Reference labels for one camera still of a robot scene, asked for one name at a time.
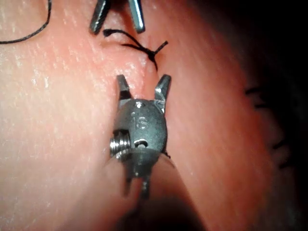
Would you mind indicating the right arm needle driver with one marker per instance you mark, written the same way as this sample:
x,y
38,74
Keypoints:
x,y
144,125

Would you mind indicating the tissue pad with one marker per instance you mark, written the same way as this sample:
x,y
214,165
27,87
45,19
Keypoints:
x,y
60,108

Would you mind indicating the black stitching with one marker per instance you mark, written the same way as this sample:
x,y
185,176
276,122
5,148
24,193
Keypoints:
x,y
150,51
252,91

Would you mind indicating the left arm needle driver jaw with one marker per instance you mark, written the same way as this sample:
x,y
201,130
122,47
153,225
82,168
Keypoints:
x,y
99,16
137,16

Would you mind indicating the right arm needle driver jaw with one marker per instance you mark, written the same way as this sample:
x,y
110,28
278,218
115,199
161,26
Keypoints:
x,y
163,90
123,87

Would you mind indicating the black thread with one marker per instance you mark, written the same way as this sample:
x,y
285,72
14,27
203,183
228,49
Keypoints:
x,y
38,30

